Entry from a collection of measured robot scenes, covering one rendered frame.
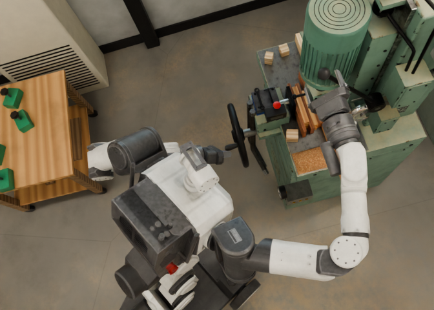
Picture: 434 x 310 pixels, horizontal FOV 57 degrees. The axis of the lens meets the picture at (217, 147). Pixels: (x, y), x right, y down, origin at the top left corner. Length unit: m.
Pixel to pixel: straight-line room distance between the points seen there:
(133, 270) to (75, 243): 1.33
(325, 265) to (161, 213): 0.44
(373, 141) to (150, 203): 1.03
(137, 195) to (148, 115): 1.71
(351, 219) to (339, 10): 0.56
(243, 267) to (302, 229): 1.38
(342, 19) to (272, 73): 0.66
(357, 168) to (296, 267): 0.30
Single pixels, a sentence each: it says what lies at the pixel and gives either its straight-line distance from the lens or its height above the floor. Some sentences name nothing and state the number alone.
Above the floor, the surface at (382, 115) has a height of 1.08.
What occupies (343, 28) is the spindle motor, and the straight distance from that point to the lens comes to 1.16.
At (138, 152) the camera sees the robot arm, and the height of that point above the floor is 1.35.
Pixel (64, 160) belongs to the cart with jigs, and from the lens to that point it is 2.28.
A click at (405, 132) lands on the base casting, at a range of 1.85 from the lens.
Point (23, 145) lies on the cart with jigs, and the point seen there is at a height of 0.53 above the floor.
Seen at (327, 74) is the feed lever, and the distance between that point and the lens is 1.16.
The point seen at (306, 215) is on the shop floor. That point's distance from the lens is 2.49.
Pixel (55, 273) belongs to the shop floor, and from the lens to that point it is 2.77.
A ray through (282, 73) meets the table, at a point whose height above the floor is 0.90.
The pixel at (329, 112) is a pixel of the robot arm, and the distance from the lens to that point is 1.20.
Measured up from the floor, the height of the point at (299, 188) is 0.62.
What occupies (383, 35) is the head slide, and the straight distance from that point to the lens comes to 1.28.
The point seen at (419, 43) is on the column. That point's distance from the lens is 1.32.
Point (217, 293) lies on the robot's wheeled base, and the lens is 2.29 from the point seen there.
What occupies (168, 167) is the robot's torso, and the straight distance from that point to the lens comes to 1.18.
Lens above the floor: 2.44
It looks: 69 degrees down
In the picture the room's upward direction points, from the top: 20 degrees counter-clockwise
